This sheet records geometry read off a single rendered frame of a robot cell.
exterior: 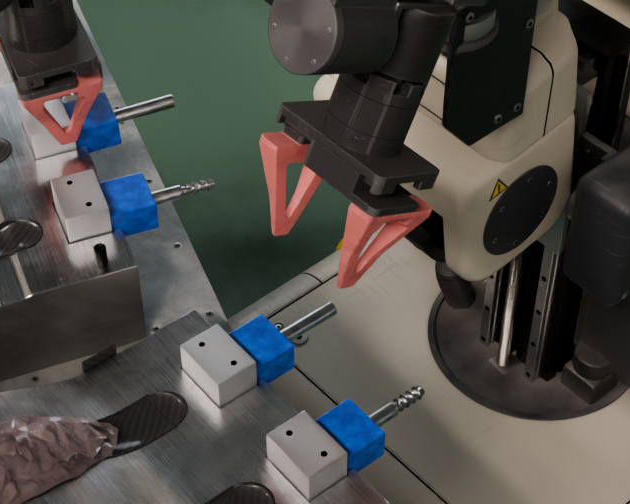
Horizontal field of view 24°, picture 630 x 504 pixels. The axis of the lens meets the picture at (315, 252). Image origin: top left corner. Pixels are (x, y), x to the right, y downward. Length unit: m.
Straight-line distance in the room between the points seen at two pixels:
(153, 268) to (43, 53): 0.22
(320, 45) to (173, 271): 0.45
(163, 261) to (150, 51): 1.55
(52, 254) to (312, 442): 0.28
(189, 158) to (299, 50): 1.70
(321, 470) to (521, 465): 0.78
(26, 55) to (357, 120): 0.35
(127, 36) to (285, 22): 1.97
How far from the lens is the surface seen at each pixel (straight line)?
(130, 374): 1.14
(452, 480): 1.78
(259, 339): 1.13
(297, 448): 1.05
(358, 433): 1.08
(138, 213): 1.19
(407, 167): 0.97
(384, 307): 1.95
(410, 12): 0.93
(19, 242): 1.21
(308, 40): 0.88
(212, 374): 1.10
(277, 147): 0.99
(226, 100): 2.69
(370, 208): 0.94
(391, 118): 0.95
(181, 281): 1.27
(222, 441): 1.09
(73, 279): 1.16
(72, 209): 1.18
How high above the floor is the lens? 1.73
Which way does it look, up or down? 46 degrees down
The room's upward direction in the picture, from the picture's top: straight up
